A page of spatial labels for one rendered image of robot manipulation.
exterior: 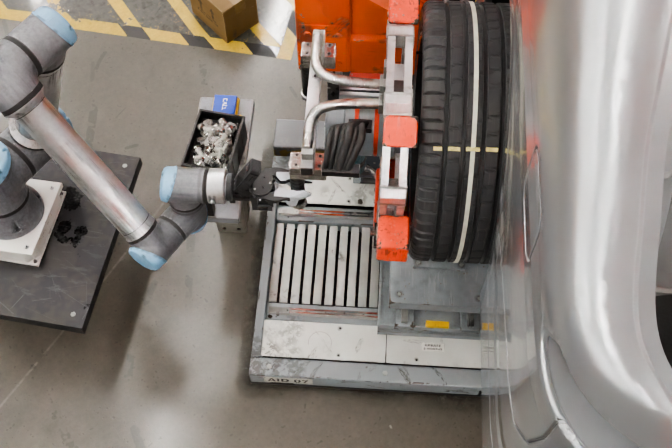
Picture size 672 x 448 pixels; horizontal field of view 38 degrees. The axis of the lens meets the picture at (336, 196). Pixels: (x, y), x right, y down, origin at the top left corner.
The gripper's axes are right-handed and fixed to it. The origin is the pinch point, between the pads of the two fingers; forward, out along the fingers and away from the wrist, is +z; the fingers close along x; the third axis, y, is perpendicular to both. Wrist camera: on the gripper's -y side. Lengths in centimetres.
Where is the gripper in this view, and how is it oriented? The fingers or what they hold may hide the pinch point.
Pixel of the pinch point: (306, 186)
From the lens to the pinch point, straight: 242.7
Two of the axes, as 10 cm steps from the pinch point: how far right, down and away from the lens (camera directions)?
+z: 10.0, 0.5, -0.4
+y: 0.1, 5.1, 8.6
